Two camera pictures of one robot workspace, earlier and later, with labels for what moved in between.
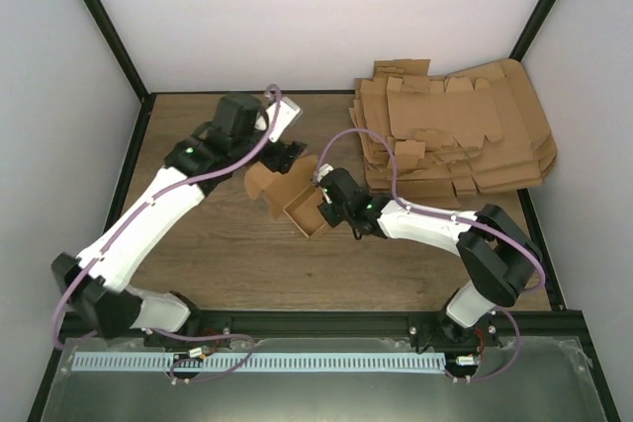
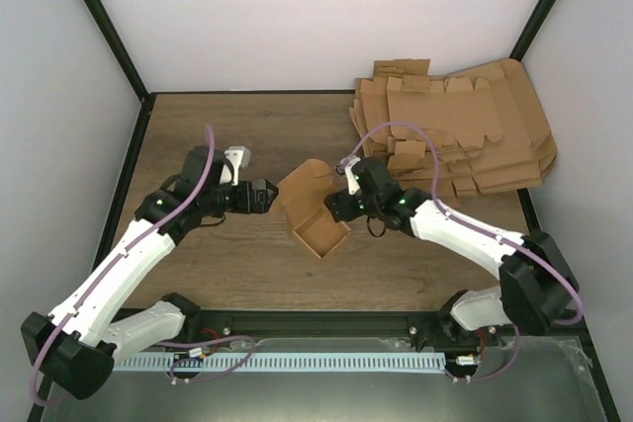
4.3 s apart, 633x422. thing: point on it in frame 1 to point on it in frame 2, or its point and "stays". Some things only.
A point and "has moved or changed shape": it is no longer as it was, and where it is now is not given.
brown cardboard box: (293, 192) has moved or changed shape
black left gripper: (284, 157) to (247, 207)
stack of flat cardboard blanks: (451, 136) stays
